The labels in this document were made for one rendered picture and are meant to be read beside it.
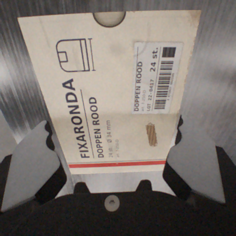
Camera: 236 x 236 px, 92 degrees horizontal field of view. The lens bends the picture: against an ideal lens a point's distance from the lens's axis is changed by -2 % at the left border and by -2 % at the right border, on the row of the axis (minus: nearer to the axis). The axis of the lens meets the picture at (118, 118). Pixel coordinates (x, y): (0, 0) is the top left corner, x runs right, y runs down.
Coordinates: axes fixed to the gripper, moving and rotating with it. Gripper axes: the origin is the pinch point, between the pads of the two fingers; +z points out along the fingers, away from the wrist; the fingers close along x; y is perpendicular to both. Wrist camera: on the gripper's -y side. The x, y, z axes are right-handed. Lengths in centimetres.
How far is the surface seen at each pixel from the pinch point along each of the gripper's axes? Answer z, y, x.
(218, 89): 6.0, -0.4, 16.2
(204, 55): 6.1, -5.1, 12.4
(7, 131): 87, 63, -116
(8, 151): 87, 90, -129
